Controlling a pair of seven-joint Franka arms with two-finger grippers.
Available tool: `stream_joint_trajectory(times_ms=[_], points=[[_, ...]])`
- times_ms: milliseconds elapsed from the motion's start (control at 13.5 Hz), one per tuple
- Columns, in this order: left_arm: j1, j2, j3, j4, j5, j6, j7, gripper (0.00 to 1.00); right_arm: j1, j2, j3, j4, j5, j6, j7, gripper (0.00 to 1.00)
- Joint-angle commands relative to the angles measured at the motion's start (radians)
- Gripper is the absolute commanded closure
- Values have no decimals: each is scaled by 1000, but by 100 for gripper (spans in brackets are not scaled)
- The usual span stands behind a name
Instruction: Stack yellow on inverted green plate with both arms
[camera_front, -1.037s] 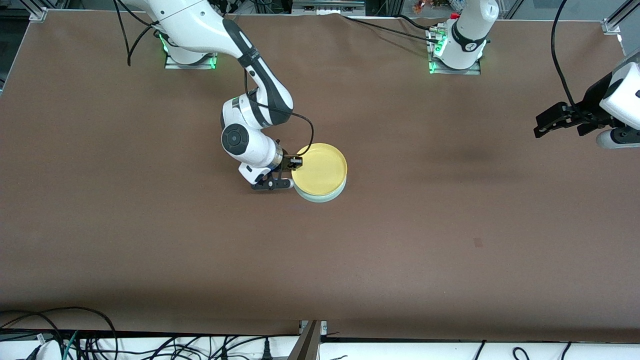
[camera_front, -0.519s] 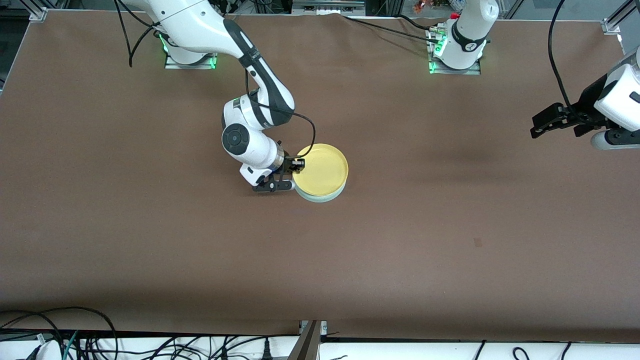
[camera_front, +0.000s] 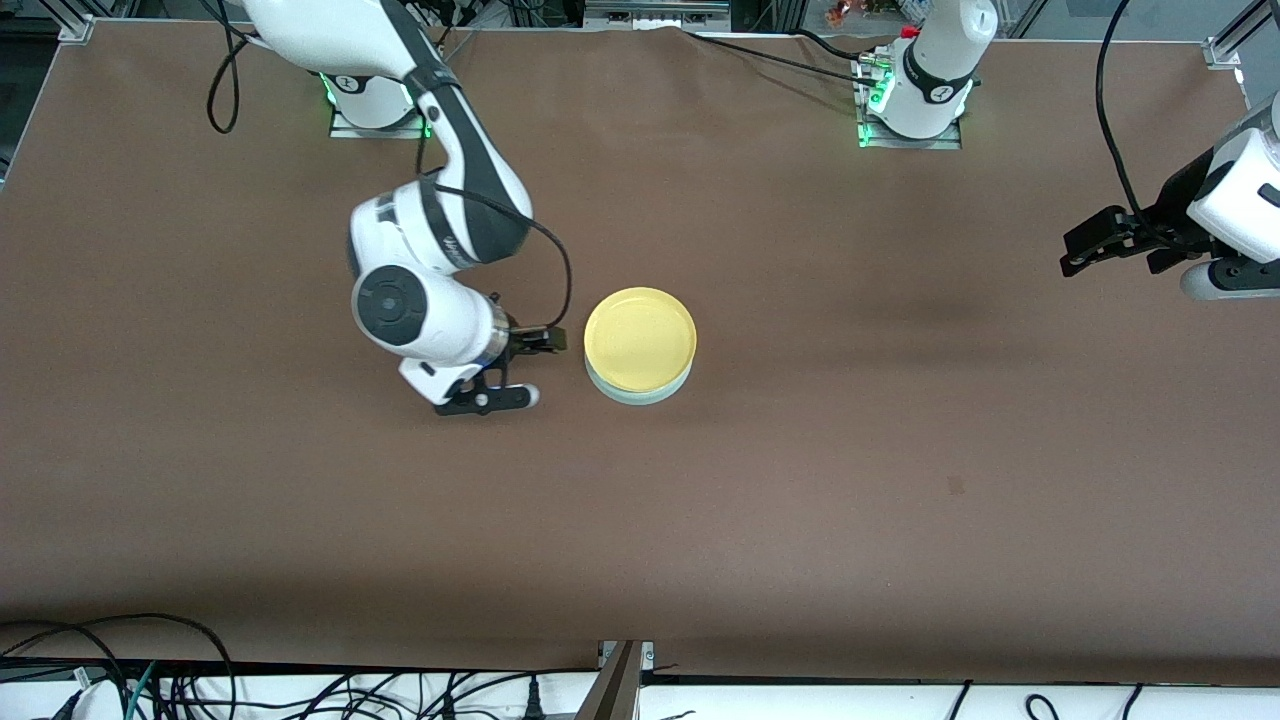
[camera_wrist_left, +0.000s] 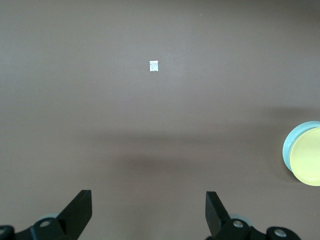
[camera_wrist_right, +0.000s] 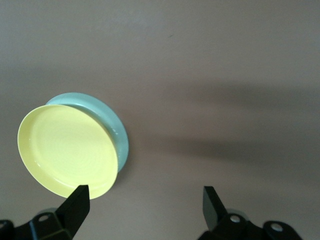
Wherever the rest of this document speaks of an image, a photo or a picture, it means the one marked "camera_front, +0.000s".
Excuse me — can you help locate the yellow round plate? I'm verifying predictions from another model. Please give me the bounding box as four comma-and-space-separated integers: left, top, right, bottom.
583, 287, 698, 394

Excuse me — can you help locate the pale green round plate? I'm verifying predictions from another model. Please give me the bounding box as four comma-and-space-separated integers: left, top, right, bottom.
586, 355, 695, 407

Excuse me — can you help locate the brown table cover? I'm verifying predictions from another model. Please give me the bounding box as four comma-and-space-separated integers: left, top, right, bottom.
0, 20, 1280, 686

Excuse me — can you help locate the grey power strip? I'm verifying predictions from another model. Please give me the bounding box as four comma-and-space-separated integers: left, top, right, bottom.
583, 0, 733, 31

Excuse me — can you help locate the white bench surface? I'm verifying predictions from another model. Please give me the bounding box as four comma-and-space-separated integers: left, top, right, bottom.
0, 665, 1280, 720

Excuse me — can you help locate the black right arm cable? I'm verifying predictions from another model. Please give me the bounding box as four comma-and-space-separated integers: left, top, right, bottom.
205, 0, 573, 331

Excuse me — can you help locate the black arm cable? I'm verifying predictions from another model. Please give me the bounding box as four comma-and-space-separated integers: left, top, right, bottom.
205, 0, 573, 331
1095, 0, 1171, 246

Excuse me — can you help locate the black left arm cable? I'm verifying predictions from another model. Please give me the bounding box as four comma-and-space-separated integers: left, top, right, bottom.
1095, 0, 1171, 246

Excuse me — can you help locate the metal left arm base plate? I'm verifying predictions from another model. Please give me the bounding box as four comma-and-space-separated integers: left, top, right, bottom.
855, 50, 963, 151

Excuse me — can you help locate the aluminium frame corner bracket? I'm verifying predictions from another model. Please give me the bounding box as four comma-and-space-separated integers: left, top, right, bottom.
1203, 0, 1280, 71

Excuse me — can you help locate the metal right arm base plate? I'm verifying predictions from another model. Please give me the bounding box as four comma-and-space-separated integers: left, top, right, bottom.
330, 70, 433, 139

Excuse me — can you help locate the aluminium profile post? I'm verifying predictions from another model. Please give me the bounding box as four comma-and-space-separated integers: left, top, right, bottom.
575, 640, 656, 720

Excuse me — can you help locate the black cable on table cover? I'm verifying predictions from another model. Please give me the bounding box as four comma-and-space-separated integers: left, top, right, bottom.
685, 28, 886, 86

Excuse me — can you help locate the black looped cable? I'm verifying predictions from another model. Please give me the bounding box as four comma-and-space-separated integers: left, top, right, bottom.
0, 613, 237, 720

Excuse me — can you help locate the green cable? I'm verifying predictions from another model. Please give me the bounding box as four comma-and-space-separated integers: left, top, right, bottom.
122, 660, 159, 720

